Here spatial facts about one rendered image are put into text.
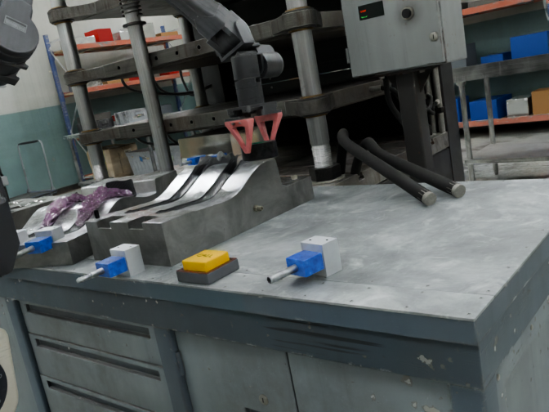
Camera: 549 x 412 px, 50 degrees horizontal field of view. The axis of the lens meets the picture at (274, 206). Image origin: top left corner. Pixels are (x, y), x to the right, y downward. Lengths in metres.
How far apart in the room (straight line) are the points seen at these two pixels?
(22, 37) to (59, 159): 8.47
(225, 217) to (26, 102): 8.11
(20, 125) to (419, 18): 7.90
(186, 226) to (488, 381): 0.64
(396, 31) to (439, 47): 0.13
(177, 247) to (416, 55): 0.90
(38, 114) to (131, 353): 8.08
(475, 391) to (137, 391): 0.82
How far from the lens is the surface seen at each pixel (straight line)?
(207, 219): 1.24
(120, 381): 1.48
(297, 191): 1.47
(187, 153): 2.25
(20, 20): 0.99
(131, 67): 2.41
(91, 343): 1.52
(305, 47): 1.77
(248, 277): 1.01
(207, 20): 1.28
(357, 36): 1.81
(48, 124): 9.40
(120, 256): 1.18
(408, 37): 1.74
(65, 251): 1.39
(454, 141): 2.53
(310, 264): 0.92
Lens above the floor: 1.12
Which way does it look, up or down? 12 degrees down
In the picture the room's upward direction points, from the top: 11 degrees counter-clockwise
